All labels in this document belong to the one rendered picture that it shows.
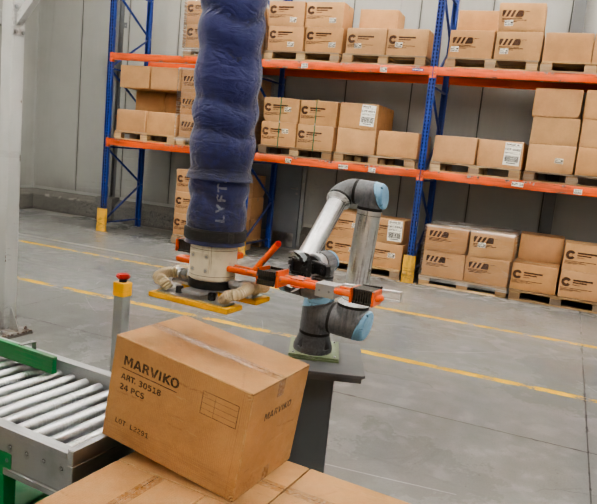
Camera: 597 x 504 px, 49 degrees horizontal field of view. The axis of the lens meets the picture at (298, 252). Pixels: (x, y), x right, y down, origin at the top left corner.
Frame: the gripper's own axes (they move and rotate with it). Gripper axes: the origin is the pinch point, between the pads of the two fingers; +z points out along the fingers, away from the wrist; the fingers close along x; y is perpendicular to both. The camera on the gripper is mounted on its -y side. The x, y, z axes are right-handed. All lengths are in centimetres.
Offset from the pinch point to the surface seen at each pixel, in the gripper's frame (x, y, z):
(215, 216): 18.7, 20.6, 22.4
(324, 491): -75, -24, 7
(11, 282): -86, 334, -155
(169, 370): -36, 28, 32
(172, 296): -11.0, 32.7, 27.4
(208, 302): -10.5, 18.2, 26.3
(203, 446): -59, 11, 33
